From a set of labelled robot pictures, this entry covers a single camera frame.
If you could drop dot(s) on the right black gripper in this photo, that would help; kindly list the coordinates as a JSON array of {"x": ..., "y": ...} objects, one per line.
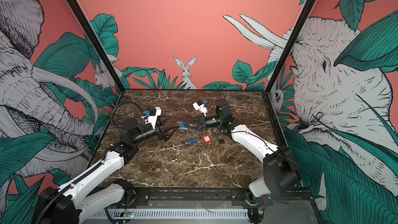
[{"x": 202, "y": 121}]

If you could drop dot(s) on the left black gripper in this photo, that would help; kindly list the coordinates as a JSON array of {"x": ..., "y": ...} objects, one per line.
[{"x": 164, "y": 136}]

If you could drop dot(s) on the blue padlock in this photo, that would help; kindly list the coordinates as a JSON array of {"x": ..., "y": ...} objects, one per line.
[
  {"x": 184, "y": 126},
  {"x": 192, "y": 141}
]

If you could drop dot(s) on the red padlock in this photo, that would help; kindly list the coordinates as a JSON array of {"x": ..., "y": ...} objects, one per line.
[{"x": 206, "y": 139}]

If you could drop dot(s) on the black padlock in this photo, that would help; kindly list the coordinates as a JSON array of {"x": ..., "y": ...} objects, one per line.
[{"x": 221, "y": 141}]

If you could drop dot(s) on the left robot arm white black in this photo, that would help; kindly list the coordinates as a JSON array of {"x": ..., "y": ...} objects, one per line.
[{"x": 74, "y": 202}]

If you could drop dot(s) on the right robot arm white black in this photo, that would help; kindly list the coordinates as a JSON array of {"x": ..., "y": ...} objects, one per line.
[{"x": 280, "y": 171}]

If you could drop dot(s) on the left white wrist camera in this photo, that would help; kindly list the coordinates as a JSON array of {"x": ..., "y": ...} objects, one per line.
[{"x": 150, "y": 117}]

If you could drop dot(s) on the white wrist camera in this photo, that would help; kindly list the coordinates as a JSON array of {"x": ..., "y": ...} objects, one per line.
[
  {"x": 150, "y": 117},
  {"x": 201, "y": 106}
]

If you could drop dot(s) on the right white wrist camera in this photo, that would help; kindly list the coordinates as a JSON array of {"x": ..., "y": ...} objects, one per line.
[{"x": 201, "y": 106}]

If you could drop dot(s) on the black front mounting rail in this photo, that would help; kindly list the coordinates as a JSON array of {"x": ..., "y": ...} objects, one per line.
[{"x": 236, "y": 196}]

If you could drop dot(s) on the white slotted cable duct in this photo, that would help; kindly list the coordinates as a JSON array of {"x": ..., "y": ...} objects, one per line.
[{"x": 182, "y": 213}]

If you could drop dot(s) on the left black frame post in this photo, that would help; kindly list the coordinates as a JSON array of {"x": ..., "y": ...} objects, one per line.
[{"x": 95, "y": 42}]

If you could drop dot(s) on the black frame post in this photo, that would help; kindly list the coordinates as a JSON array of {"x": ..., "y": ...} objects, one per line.
[
  {"x": 306, "y": 10},
  {"x": 95, "y": 42}
]

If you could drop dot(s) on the right black frame post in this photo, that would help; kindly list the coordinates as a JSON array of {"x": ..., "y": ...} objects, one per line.
[{"x": 306, "y": 10}]

